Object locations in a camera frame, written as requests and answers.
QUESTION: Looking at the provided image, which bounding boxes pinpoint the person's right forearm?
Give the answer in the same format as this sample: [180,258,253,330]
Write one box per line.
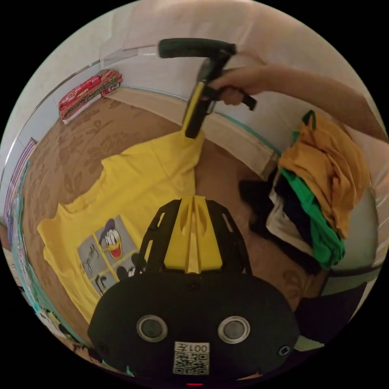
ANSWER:
[266,64,388,142]

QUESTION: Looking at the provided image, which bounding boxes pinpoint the person's right hand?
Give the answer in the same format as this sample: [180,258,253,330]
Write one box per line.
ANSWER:
[209,64,269,106]

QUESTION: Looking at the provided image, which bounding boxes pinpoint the yellow t-shirt with cartoon print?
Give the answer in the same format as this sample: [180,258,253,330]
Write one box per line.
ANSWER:
[37,129,206,325]

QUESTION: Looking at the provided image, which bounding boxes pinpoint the pile of clothes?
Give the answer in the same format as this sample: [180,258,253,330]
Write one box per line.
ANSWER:
[239,110,372,275]

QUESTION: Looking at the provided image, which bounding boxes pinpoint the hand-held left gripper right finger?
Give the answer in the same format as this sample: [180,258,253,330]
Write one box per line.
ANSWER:
[193,195,224,271]

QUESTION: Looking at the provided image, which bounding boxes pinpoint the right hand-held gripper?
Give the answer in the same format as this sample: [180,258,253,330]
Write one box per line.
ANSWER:
[182,54,258,139]

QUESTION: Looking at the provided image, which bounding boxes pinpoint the purple striped cloth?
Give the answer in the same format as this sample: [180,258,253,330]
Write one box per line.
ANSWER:
[3,137,38,226]

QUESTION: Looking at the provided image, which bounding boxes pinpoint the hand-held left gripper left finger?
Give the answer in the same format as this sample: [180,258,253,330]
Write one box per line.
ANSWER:
[164,195,194,271]

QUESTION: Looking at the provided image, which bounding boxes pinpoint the person's body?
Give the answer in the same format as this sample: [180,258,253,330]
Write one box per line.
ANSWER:
[298,284,369,346]

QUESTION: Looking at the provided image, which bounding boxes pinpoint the folded red patterned cloths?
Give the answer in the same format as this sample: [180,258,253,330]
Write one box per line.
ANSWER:
[58,69,123,125]

